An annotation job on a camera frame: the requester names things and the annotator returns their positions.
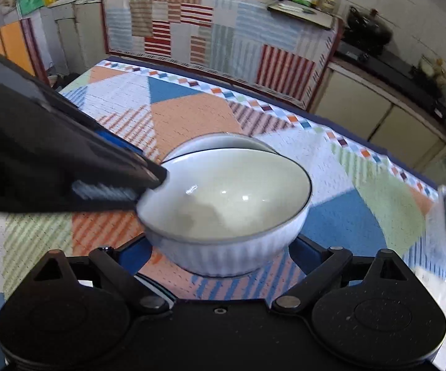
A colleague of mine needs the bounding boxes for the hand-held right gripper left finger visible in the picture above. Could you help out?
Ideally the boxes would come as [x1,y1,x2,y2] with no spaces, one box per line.
[33,236,169,312]

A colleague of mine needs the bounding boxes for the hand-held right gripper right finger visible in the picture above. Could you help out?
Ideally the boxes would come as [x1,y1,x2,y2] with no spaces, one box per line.
[273,236,409,312]

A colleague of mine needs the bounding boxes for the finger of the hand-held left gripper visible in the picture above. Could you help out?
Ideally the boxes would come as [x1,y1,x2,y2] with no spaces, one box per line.
[72,124,168,203]

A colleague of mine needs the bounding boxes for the white bowl dark rim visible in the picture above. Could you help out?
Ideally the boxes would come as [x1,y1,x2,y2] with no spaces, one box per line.
[145,133,310,278]
[136,149,313,240]

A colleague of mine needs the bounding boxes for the patchwork tablecloth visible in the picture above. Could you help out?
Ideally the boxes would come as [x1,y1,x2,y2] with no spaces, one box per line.
[0,59,446,371]

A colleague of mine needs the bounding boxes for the orange wooden chair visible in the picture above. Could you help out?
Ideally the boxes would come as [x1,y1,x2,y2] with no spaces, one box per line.
[0,17,47,80]

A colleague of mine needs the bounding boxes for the cream lower cabinet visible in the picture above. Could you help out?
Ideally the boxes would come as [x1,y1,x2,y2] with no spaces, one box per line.
[312,62,446,171]

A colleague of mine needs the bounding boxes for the striped patchwork counter cloth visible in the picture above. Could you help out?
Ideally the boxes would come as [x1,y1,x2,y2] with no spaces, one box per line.
[102,0,340,111]

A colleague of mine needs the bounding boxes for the black gas stove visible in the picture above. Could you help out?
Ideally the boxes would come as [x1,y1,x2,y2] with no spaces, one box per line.
[335,41,446,118]

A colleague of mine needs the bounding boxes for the garlic bulbs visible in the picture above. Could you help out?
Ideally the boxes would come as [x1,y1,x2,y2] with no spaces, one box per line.
[418,55,446,86]

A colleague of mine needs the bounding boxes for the cutting board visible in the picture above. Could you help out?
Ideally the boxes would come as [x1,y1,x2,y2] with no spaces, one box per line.
[267,0,334,30]

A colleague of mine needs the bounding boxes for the black wok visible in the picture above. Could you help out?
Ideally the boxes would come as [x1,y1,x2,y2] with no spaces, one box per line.
[346,6,394,51]

